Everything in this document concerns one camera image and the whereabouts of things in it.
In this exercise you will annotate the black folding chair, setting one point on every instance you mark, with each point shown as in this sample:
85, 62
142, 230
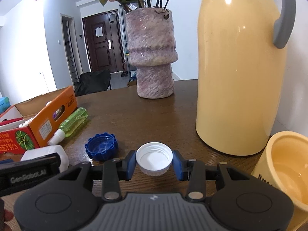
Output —
93, 82

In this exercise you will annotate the green liquid bottle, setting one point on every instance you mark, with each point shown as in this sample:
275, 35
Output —
68, 126

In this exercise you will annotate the blue bottle cap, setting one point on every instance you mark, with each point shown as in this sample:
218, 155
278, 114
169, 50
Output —
102, 147

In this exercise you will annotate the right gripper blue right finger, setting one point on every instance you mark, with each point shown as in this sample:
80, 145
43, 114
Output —
193, 171

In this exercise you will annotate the orange cardboard box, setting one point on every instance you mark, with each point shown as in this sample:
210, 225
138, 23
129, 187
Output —
30, 124

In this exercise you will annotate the white ribbed cap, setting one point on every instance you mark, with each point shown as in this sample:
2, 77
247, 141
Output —
154, 158

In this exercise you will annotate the blue tissue pack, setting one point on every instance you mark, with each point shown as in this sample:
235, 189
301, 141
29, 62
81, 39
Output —
4, 104

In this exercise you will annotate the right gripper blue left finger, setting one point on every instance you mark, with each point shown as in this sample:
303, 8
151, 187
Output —
114, 171

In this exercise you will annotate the yellow thermos jug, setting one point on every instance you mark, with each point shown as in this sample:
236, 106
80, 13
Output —
242, 50

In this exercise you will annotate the yellow mug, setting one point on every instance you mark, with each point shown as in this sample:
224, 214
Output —
283, 165

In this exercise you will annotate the dark brown door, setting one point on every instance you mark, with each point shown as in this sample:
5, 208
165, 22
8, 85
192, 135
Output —
103, 42

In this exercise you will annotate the pink textured vase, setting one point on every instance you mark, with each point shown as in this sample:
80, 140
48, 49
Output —
151, 49

